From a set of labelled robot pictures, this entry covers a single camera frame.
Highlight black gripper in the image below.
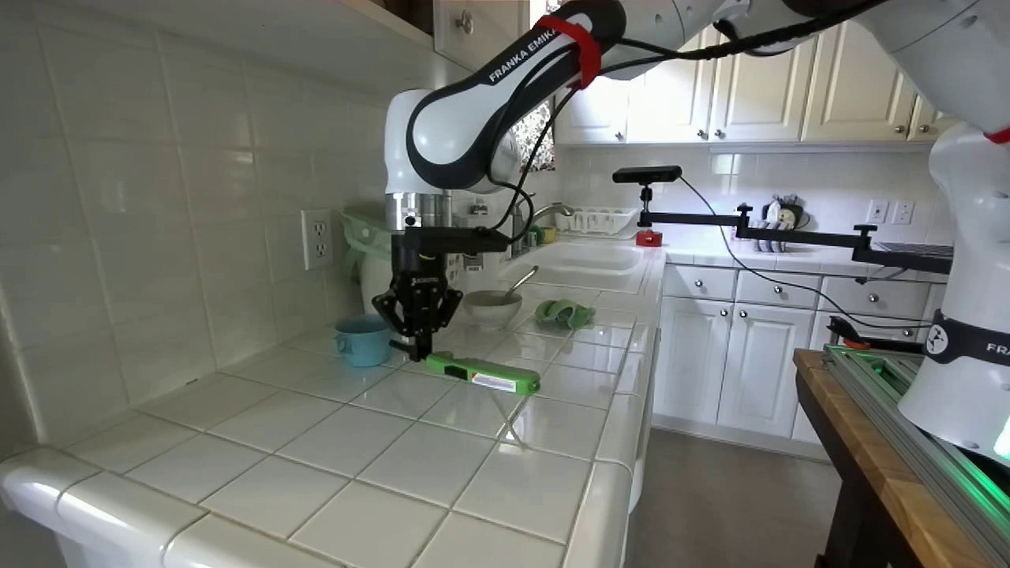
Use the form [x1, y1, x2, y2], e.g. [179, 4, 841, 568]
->
[374, 227, 468, 362]

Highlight green utility lighter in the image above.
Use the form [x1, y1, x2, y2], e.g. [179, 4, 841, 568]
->
[391, 333, 544, 396]

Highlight green cleaning cloth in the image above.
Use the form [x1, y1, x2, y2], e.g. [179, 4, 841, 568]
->
[529, 295, 599, 333]

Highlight blue mug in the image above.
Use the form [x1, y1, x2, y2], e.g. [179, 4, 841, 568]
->
[331, 311, 397, 372]

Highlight white bowl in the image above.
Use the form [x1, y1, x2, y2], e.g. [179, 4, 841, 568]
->
[461, 286, 524, 332]

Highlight white cooker with green lid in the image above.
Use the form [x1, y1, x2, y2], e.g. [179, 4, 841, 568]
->
[339, 200, 397, 317]

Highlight metal spoon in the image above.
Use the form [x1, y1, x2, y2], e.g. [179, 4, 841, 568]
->
[503, 263, 544, 302]

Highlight metal kitchen faucet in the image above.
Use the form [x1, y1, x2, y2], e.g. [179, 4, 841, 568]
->
[507, 189, 579, 257]

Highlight white sink basin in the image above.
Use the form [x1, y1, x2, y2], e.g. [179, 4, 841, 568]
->
[529, 235, 646, 282]

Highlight floral window curtain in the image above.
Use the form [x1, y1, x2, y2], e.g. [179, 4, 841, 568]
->
[512, 98, 560, 174]

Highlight white lower cabinets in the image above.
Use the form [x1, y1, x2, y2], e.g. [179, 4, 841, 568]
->
[650, 263, 950, 451]

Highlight white overhead cabinet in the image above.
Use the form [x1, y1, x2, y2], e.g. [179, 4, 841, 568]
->
[59, 0, 500, 107]

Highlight dark utensil holder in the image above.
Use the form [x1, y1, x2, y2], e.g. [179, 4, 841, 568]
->
[759, 193, 812, 255]

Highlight white upper cabinets row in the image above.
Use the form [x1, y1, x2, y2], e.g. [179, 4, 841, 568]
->
[553, 17, 960, 147]

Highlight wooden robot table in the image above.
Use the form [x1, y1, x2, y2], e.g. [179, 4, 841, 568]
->
[791, 347, 1010, 568]

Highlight white wall outlet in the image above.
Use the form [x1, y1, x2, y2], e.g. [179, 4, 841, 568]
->
[298, 204, 339, 273]

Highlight white wire dish rack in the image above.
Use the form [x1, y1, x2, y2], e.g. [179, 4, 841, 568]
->
[556, 200, 640, 235]

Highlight black bar camera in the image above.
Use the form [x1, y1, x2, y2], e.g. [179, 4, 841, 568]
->
[613, 164, 685, 189]

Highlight black camera cable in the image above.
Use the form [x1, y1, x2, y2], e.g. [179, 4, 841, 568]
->
[676, 174, 941, 332]

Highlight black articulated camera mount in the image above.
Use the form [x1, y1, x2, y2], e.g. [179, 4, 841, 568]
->
[634, 184, 957, 277]

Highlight aluminium rail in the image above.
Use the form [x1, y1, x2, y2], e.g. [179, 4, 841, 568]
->
[820, 339, 1010, 562]

